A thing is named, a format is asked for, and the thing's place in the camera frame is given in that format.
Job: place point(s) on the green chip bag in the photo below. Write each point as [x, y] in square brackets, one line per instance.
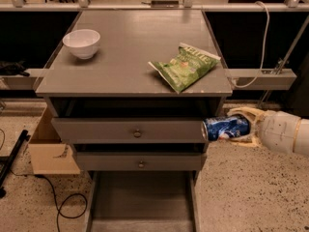
[190, 65]

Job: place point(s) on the black stand leg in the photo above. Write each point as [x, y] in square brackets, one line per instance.
[6, 162]

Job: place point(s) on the grey bottom drawer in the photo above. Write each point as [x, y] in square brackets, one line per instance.
[159, 201]

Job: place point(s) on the grey drawer cabinet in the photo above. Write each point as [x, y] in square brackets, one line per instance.
[118, 81]

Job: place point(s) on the grey top drawer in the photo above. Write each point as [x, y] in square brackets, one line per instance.
[134, 130]

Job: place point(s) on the white ceramic bowl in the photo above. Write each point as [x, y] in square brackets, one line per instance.
[82, 43]

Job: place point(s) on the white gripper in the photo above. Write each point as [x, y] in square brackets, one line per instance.
[278, 130]

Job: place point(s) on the grey metal rail frame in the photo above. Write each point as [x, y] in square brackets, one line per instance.
[154, 6]

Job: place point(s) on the grey drawer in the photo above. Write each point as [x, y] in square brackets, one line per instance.
[159, 201]
[100, 161]
[134, 130]

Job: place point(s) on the brown cardboard box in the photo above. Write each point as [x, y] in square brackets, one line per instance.
[49, 155]

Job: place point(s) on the blue pepsi can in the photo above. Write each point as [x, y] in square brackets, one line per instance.
[228, 127]

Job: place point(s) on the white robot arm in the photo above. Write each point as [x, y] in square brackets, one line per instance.
[301, 145]

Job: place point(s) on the black object on rail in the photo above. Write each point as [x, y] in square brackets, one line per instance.
[13, 68]

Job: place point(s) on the grey middle drawer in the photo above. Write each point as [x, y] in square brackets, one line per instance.
[100, 161]

